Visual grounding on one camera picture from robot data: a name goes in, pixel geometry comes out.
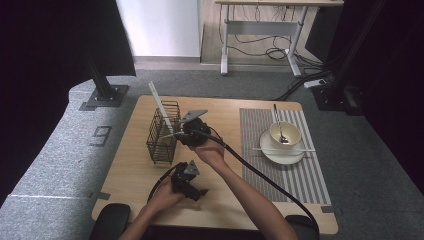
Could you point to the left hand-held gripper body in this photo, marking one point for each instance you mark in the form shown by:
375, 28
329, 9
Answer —
181, 179

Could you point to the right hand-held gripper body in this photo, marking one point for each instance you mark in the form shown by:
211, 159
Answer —
196, 131

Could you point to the white saucer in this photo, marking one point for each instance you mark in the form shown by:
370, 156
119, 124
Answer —
283, 158

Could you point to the person's right hand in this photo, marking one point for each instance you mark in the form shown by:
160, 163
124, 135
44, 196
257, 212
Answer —
211, 153

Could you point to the person's left hand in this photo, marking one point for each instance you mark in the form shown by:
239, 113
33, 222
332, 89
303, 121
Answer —
163, 198

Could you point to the long white chopstick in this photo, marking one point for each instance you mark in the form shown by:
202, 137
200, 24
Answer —
161, 106

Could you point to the grey striped placemat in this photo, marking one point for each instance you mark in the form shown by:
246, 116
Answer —
251, 140

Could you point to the grey tape piece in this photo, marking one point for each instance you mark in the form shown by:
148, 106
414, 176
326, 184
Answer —
328, 209
103, 196

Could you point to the black stand base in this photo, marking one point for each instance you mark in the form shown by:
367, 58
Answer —
106, 95

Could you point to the metal spoon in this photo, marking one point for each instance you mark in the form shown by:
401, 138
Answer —
279, 123

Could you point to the cream bowl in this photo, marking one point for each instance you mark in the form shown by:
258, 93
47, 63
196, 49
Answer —
293, 133

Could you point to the white panel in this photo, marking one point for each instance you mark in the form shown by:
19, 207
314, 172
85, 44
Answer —
160, 26

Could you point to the white-legged wooden desk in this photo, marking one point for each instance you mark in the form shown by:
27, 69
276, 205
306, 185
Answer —
260, 28

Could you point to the white power strip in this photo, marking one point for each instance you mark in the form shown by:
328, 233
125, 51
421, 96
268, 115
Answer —
315, 83

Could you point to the black metal stand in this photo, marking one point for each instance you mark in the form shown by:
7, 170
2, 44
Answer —
333, 96

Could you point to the dark curtain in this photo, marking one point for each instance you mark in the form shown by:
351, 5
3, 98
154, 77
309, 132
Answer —
50, 66
393, 83

